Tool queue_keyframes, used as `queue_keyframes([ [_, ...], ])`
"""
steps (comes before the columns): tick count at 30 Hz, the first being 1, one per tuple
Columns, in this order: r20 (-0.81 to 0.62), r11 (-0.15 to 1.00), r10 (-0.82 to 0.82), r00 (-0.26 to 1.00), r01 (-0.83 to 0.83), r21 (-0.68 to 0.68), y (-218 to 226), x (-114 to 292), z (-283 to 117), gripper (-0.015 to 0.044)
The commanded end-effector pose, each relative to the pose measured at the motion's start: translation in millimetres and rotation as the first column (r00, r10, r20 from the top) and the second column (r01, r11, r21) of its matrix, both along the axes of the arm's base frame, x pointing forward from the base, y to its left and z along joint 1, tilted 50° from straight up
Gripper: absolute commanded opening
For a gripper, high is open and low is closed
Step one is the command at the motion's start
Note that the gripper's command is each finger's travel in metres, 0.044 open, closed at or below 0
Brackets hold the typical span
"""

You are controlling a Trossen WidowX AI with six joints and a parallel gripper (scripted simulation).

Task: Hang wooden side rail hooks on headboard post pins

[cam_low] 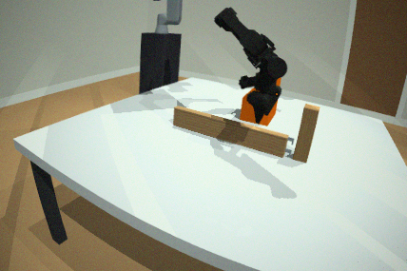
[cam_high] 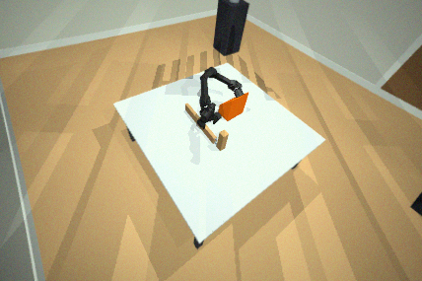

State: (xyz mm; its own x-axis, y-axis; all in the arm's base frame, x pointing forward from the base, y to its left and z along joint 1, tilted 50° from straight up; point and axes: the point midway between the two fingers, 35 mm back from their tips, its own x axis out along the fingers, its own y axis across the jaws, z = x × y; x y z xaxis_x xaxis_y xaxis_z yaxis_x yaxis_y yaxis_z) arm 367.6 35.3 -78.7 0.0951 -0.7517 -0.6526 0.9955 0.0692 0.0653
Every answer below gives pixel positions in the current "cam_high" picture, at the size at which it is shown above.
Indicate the wooden post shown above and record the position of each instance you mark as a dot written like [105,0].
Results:
[222,140]

